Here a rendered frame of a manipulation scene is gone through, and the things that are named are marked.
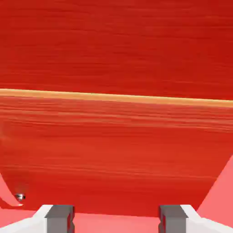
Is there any red wooden cabinet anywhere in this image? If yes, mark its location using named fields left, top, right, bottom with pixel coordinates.
left=0, top=0, right=233, bottom=218

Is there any red wooden cabinet door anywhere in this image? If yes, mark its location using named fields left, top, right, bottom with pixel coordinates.
left=0, top=96, right=233, bottom=218
left=0, top=0, right=233, bottom=101

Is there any small shiny metal door handle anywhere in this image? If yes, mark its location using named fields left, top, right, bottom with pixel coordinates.
left=14, top=193, right=26, bottom=207

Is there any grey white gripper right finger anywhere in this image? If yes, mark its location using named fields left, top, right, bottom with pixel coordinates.
left=158, top=204, right=233, bottom=233

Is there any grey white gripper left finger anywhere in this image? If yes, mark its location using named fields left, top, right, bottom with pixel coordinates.
left=0, top=204, right=76, bottom=233

